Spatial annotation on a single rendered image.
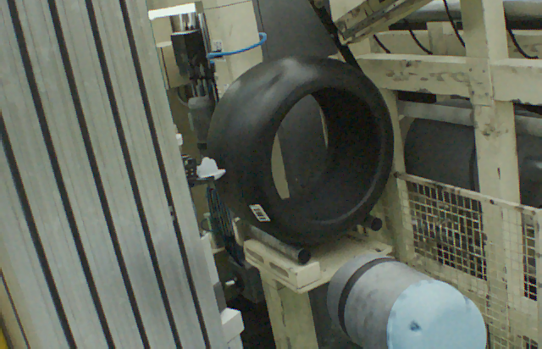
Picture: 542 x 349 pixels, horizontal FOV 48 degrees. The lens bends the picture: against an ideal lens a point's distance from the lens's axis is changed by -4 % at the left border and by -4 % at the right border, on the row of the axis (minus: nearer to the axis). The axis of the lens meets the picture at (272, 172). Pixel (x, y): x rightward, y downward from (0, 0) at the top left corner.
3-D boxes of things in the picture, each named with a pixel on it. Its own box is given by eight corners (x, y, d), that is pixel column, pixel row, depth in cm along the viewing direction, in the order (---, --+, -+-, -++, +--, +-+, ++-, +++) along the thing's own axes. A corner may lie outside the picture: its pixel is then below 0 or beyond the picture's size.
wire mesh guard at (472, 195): (369, 317, 263) (345, 159, 242) (373, 315, 263) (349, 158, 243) (542, 415, 186) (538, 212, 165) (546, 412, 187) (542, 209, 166)
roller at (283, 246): (251, 218, 220) (260, 227, 222) (243, 229, 219) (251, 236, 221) (306, 246, 190) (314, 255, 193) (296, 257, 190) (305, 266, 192)
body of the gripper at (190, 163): (198, 157, 176) (157, 165, 171) (201, 187, 179) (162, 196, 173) (188, 152, 183) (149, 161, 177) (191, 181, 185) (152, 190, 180)
